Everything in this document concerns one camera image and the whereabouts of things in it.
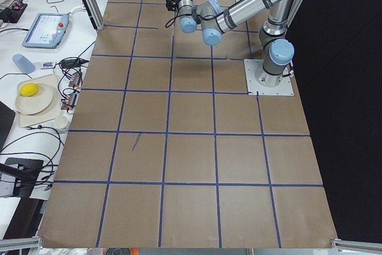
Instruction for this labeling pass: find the beige plate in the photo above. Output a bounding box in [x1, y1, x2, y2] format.
[15, 84, 54, 115]

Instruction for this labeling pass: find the black laptop stand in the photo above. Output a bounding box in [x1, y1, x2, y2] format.
[1, 157, 44, 198]

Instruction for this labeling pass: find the beige tray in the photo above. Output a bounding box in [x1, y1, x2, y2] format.
[15, 74, 61, 128]

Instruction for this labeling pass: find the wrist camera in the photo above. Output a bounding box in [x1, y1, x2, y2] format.
[165, 0, 178, 12]

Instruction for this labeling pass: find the blue plastic cup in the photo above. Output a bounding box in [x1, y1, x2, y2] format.
[12, 54, 35, 74]

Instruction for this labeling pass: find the teach pendant near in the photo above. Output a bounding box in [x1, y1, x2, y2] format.
[22, 13, 69, 49]

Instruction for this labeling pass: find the white paper cup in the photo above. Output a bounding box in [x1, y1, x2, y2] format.
[53, 116, 70, 133]

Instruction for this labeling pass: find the yellow lemon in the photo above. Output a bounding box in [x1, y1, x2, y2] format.
[19, 83, 39, 97]

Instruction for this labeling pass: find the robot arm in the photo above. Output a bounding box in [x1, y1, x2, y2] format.
[167, 0, 301, 88]

